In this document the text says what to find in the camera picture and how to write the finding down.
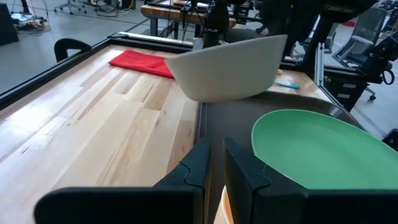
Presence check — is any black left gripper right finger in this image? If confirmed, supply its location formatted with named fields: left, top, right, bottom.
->
left=223, top=138, right=398, bottom=224

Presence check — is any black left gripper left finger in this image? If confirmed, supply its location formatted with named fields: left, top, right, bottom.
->
left=33, top=138, right=212, bottom=224

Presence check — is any green plate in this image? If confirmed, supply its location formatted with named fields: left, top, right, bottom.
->
left=251, top=108, right=398, bottom=190

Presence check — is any grey bowl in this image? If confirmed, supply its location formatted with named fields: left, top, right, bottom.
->
left=164, top=34, right=289, bottom=103

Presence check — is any red cloth napkin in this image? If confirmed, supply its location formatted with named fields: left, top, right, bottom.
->
left=108, top=49, right=175, bottom=80

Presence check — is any brown plastic tray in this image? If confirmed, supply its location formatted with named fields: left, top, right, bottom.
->
left=197, top=91, right=365, bottom=224

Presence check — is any silver aluminium extrusion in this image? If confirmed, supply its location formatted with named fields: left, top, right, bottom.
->
left=313, top=42, right=326, bottom=88

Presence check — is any grey office chair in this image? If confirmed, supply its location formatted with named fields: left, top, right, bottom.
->
left=331, top=6, right=390, bottom=101

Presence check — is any black drawer cabinet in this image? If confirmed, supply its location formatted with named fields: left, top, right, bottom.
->
left=323, top=67, right=371, bottom=112

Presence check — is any wooden workbench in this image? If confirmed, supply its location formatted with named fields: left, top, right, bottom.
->
left=139, top=3, right=238, bottom=40

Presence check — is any long silver bar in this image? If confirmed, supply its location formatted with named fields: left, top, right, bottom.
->
left=117, top=30, right=194, bottom=45

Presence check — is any black computer tower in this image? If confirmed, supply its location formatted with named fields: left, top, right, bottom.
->
left=0, top=2, right=20, bottom=47

